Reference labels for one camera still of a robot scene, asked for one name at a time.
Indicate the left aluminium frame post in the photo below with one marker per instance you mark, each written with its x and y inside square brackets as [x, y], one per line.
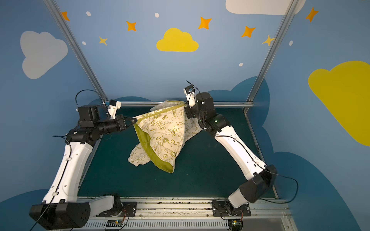
[73, 43]

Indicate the white green printed jacket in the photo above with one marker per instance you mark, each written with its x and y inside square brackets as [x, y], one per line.
[162, 133]

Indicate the right aluminium frame post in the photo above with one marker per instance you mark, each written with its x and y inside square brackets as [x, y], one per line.
[282, 30]

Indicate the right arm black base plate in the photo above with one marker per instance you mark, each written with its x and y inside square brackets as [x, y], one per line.
[225, 209]

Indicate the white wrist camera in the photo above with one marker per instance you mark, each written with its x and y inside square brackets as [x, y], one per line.
[113, 107]
[189, 91]

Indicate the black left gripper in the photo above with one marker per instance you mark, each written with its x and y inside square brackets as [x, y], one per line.
[123, 122]

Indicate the rear horizontal aluminium frame bar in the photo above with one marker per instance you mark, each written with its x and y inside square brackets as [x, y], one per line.
[215, 104]

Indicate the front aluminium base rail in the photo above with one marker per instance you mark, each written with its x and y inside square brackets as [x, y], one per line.
[195, 214]

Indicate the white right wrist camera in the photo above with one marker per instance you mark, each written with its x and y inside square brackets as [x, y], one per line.
[189, 91]

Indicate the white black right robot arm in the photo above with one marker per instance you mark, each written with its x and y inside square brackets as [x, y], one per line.
[260, 177]

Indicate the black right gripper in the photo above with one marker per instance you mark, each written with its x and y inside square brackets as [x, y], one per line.
[190, 111]

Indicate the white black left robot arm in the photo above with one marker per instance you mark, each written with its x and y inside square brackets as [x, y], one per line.
[59, 208]

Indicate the aluminium frame post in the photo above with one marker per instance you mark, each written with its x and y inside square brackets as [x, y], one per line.
[73, 43]
[282, 30]

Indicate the right table edge rail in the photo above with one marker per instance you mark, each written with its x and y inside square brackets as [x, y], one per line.
[258, 149]

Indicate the right small circuit board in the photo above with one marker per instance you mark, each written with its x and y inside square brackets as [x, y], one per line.
[234, 225]

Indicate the small circuit board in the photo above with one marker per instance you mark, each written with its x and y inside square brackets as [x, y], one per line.
[234, 225]
[114, 224]

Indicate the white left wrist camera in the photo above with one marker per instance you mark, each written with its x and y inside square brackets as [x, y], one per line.
[113, 107]

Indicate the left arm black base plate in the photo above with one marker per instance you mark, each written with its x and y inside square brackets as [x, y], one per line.
[127, 208]

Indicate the left small circuit board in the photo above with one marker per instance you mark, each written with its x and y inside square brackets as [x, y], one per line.
[114, 224]

